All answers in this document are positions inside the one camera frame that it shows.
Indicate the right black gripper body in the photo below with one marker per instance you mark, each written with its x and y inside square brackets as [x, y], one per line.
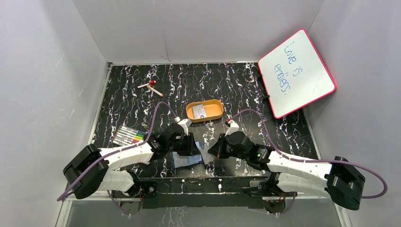
[230, 151]

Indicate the pink framed whiteboard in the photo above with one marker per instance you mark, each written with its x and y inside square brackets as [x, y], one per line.
[294, 75]

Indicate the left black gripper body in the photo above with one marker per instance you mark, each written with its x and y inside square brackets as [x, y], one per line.
[191, 146]

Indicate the orange oval tray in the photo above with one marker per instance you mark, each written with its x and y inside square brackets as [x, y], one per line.
[214, 110]

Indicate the grey credit card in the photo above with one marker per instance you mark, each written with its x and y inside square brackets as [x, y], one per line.
[207, 157]
[199, 111]

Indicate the colourful marker pen set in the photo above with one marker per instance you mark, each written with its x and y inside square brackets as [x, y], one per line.
[127, 136]

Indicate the navy blue card holder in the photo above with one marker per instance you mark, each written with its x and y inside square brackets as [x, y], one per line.
[184, 161]

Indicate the red capped marker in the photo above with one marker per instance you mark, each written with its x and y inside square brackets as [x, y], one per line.
[147, 84]

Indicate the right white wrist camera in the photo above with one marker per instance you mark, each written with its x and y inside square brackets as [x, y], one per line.
[232, 126]

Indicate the white marker pen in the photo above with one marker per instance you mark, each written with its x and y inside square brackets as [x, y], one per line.
[155, 91]

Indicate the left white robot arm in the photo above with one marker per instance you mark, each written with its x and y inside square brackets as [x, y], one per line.
[99, 169]

